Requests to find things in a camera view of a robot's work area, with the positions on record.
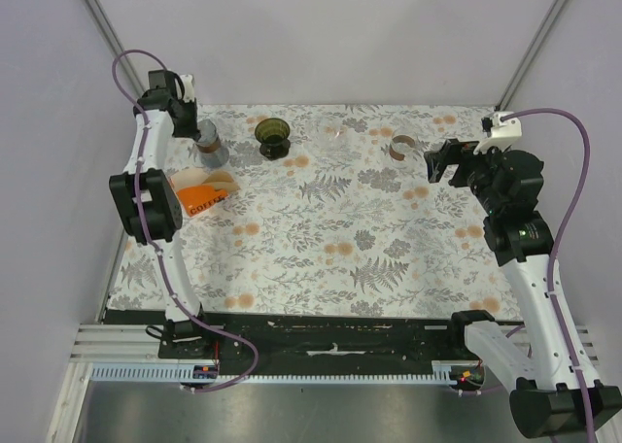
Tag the aluminium frame post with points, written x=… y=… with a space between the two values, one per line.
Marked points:
x=533 y=50
x=125 y=75

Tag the dark green coffee dripper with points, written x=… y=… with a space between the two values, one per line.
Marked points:
x=273 y=137

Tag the brown paper coffee filter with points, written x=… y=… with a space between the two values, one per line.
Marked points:
x=221 y=180

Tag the left aluminium frame post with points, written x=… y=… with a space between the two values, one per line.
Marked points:
x=125 y=75

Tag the floral tablecloth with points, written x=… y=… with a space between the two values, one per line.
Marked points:
x=342 y=229

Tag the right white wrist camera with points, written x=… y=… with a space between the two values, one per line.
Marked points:
x=500 y=133

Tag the orange coffee filter pack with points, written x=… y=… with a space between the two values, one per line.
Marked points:
x=194 y=193

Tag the glass cup with brown band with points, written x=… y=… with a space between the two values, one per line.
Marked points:
x=403 y=148

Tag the white slotted cable duct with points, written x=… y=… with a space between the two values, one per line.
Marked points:
x=438 y=373

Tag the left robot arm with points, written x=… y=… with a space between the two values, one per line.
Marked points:
x=151 y=213

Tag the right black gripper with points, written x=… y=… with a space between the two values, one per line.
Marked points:
x=456 y=153

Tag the clear glass carafe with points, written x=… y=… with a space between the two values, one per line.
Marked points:
x=327 y=129

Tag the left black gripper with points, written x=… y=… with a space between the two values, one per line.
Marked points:
x=192 y=130

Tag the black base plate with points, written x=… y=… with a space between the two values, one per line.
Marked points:
x=261 y=343

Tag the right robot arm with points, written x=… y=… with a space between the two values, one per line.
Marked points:
x=555 y=389

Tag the right aluminium frame post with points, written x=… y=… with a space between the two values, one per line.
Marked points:
x=533 y=50

